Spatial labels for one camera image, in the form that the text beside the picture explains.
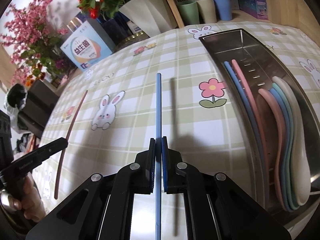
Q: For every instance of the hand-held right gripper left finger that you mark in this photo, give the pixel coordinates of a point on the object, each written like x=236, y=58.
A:
x=152, y=171

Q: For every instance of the purple flowers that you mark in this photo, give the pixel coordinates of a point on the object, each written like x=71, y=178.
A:
x=60, y=63

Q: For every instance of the red rose plant white pot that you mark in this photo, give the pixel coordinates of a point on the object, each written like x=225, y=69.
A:
x=145, y=17

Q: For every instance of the blue cup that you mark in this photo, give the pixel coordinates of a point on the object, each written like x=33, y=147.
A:
x=222, y=8

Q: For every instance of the blue spoon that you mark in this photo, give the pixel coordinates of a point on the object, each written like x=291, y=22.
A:
x=280, y=102

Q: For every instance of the pink spoon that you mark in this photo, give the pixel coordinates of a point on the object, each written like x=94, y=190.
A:
x=268, y=97

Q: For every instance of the metal cylinder cup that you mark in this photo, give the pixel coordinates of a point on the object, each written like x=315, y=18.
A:
x=76, y=25

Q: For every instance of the stainless steel utensil tray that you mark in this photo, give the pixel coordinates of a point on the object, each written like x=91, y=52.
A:
x=225, y=45

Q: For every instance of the small pink dish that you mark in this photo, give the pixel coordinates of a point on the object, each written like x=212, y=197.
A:
x=60, y=80

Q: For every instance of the white and blue supplement box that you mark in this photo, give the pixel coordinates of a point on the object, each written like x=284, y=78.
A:
x=85, y=50

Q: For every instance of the light green spoon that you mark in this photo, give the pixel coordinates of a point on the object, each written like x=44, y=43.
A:
x=287, y=107

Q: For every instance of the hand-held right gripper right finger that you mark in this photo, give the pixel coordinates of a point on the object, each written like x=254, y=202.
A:
x=165, y=171

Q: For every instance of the gold embossed tin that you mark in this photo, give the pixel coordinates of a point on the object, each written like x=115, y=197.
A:
x=132, y=40

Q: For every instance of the purple box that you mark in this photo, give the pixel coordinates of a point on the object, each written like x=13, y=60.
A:
x=252, y=5

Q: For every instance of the black chair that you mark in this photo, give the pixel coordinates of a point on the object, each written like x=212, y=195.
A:
x=35, y=110

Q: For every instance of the pink chopstick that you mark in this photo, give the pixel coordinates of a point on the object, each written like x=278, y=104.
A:
x=241, y=80
x=71, y=128

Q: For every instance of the small white and blue box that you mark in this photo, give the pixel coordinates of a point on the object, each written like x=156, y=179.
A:
x=133, y=27

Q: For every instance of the white and black garment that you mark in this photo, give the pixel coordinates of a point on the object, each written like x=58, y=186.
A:
x=16, y=92

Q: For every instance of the green cup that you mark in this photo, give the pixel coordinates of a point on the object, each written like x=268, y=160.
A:
x=188, y=13

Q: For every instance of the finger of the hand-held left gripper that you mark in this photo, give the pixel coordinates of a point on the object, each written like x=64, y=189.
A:
x=51, y=150

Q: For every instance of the white spoon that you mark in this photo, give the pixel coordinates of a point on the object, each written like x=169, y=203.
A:
x=300, y=155

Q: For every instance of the person's left hand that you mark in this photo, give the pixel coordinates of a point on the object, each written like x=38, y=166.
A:
x=32, y=200

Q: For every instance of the wooden shelf unit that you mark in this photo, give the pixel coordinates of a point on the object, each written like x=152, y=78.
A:
x=172, y=7

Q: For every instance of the beige cup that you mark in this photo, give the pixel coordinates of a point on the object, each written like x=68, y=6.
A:
x=206, y=11

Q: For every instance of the pink cherry blossom plant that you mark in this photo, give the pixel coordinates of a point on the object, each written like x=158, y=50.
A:
x=32, y=30

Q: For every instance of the dark blue sparkly box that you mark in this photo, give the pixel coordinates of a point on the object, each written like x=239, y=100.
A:
x=115, y=30

